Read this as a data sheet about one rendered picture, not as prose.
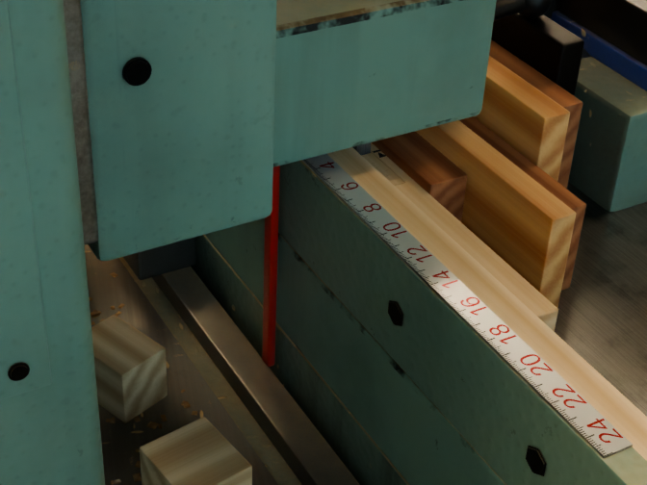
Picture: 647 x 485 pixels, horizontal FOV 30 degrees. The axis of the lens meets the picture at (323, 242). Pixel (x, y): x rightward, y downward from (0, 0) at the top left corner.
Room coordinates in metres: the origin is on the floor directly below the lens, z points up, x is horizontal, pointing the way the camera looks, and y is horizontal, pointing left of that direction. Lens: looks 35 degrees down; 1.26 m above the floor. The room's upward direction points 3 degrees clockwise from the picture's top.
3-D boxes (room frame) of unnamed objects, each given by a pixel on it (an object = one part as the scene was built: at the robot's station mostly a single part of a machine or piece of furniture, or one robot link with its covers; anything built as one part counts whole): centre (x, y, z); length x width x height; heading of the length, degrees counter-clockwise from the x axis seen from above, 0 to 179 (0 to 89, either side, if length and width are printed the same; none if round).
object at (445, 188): (0.57, -0.02, 0.92); 0.16 x 0.02 x 0.04; 31
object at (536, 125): (0.60, -0.06, 0.94); 0.20 x 0.02 x 0.08; 31
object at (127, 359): (0.49, 0.11, 0.82); 0.04 x 0.03 x 0.03; 51
